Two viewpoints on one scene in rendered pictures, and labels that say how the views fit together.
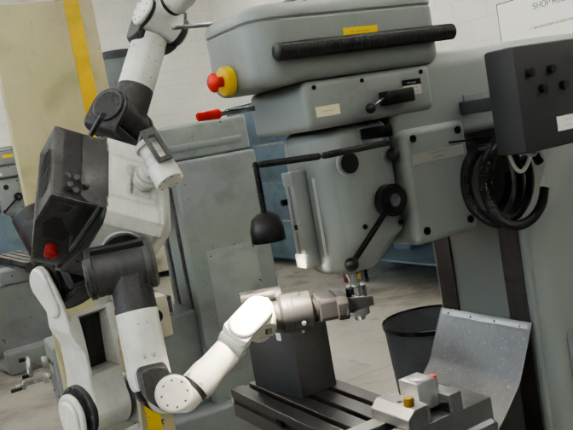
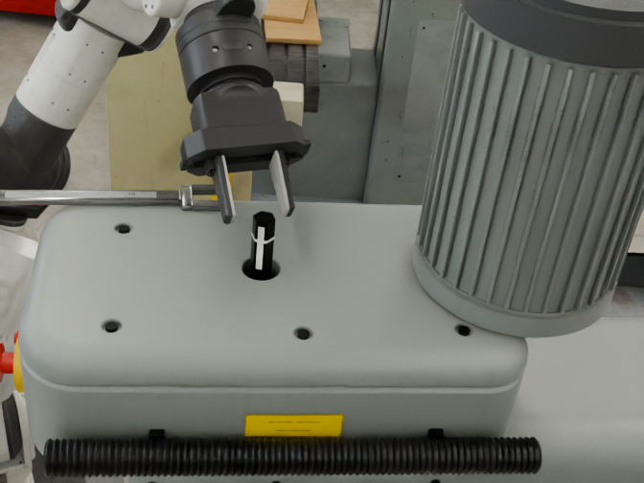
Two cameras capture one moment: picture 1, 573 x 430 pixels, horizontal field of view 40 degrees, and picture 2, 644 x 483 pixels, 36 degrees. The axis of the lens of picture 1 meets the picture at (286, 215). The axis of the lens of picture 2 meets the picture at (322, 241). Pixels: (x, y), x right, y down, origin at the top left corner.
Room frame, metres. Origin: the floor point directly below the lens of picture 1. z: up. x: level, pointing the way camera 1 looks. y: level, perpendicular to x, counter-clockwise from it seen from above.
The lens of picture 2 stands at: (1.06, -0.44, 2.48)
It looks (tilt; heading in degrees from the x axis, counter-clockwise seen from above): 37 degrees down; 20
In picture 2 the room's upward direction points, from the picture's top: 7 degrees clockwise
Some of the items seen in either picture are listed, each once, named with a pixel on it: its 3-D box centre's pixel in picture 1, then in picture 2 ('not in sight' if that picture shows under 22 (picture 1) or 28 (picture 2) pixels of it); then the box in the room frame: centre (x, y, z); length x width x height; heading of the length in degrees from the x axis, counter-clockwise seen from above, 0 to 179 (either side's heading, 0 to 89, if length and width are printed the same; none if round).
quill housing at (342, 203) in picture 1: (342, 197); not in sight; (1.74, -0.13, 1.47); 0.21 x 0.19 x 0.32; 29
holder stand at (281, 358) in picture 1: (289, 351); not in sight; (2.10, 0.06, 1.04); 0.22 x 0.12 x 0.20; 36
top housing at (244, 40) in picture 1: (321, 44); (271, 329); (1.75, -0.14, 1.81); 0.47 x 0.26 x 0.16; 119
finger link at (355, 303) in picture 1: (360, 303); not in sight; (1.71, -0.13, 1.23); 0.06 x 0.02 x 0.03; 96
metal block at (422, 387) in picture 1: (419, 392); not in sight; (1.59, -0.21, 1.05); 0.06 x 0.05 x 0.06; 30
